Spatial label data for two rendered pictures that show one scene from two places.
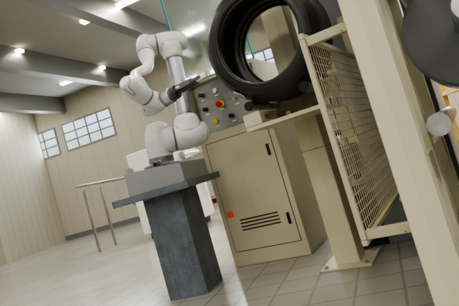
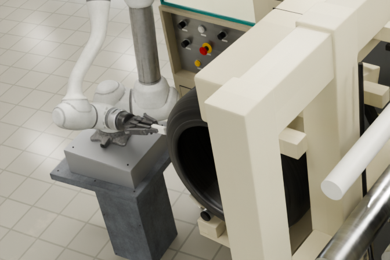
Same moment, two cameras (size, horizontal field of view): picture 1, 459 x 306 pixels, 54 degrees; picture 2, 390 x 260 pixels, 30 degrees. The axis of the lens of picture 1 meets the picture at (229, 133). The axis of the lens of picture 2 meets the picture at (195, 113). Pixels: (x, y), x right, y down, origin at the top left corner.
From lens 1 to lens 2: 2.28 m
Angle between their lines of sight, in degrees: 43
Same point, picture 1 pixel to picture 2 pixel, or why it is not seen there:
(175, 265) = (121, 233)
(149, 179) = (93, 168)
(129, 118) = not seen: outside the picture
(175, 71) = (139, 29)
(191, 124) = (155, 103)
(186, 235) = (135, 219)
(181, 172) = (131, 180)
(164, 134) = not seen: hidden behind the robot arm
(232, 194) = not seen: hidden behind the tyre
